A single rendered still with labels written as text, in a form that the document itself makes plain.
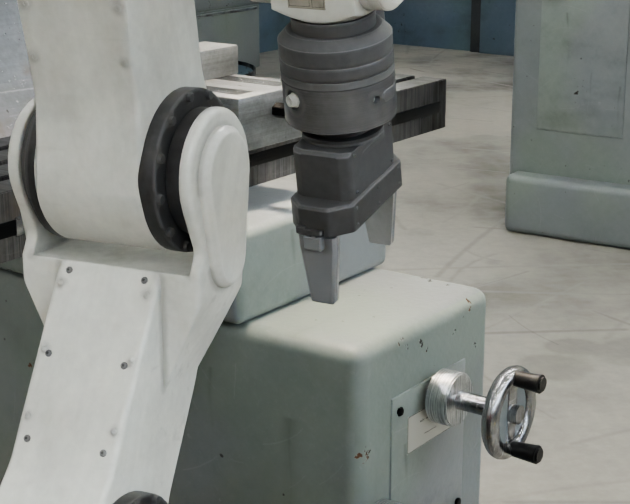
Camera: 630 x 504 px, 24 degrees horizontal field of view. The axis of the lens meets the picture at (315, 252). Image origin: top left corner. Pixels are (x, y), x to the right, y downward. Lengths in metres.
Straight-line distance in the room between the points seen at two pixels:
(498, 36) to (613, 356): 5.41
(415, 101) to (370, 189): 1.18
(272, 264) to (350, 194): 0.70
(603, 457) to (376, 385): 1.53
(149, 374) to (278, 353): 0.53
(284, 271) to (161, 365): 0.59
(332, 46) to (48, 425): 0.42
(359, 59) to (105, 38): 0.22
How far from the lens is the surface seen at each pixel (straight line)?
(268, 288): 1.82
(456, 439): 1.95
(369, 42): 1.09
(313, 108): 1.10
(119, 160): 1.21
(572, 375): 3.68
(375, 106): 1.11
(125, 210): 1.22
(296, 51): 1.09
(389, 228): 1.23
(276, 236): 1.82
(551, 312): 4.15
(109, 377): 1.25
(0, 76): 2.20
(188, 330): 1.25
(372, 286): 1.95
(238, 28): 7.83
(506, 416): 1.80
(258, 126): 1.83
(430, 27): 9.36
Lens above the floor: 1.28
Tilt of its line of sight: 16 degrees down
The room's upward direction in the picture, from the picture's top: straight up
